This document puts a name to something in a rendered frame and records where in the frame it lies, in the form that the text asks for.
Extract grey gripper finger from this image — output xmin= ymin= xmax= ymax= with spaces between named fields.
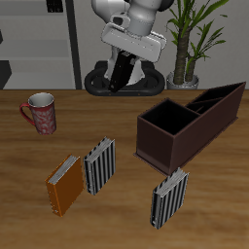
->
xmin=128 ymin=53 xmax=138 ymax=67

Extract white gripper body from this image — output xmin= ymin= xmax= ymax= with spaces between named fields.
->
xmin=100 ymin=23 xmax=167 ymax=63

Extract dark brown desk caddy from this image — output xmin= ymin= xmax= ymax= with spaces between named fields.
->
xmin=133 ymin=81 xmax=247 ymax=177

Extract black and white striped book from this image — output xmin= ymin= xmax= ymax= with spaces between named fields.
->
xmin=149 ymin=166 xmax=191 ymax=231
xmin=83 ymin=135 xmax=117 ymax=196

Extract orange book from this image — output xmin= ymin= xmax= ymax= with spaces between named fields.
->
xmin=45 ymin=154 xmax=86 ymax=219

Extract green pot plant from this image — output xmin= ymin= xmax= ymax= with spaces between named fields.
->
xmin=164 ymin=0 xmax=231 ymax=91

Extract black items on shelf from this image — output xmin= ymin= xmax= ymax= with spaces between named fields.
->
xmin=46 ymin=0 xmax=64 ymax=14

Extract grey shelf unit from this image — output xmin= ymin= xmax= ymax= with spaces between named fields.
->
xmin=0 ymin=0 xmax=83 ymax=90

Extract red patterned mug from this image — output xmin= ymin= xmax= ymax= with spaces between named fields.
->
xmin=18 ymin=91 xmax=58 ymax=136

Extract flat black base plate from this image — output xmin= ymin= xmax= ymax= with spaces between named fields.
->
xmin=84 ymin=59 xmax=166 ymax=97

